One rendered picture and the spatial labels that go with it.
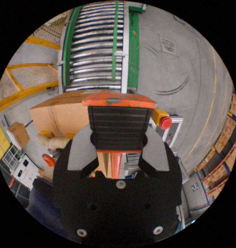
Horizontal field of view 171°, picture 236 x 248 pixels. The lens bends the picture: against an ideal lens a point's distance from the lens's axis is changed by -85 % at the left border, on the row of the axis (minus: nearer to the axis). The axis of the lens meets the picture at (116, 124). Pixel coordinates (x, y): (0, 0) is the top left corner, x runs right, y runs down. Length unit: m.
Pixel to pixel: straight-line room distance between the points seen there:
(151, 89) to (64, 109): 1.34
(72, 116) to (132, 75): 1.18
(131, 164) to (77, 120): 0.63
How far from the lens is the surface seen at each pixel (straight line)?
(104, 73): 0.84
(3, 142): 7.62
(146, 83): 1.41
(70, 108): 0.29
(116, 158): 0.17
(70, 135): 0.34
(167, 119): 0.39
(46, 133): 0.44
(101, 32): 0.97
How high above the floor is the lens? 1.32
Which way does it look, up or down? 59 degrees down
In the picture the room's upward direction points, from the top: 179 degrees counter-clockwise
